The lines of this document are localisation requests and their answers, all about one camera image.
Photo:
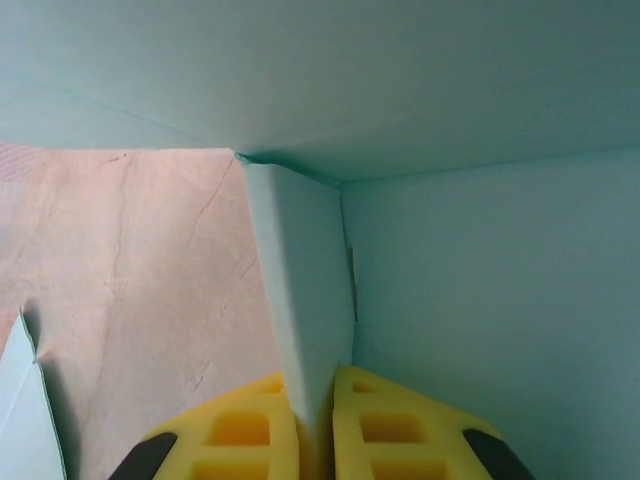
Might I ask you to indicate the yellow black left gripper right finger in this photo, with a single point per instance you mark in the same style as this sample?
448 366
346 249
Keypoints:
395 440

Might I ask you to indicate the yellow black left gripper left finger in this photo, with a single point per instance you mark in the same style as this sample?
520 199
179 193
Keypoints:
240 440

